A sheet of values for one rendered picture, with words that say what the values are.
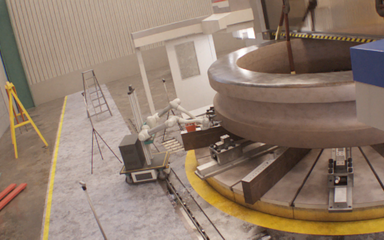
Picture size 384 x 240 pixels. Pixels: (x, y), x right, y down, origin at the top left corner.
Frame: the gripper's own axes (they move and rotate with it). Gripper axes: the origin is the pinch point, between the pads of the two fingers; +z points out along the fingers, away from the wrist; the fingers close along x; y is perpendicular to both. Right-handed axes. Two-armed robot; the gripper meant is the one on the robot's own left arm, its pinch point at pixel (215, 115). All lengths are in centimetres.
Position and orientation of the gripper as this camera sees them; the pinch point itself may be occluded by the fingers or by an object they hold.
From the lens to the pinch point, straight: 641.5
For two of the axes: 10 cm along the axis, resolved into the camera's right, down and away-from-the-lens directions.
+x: -1.5, -3.0, 9.4
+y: -2.0, -9.2, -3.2
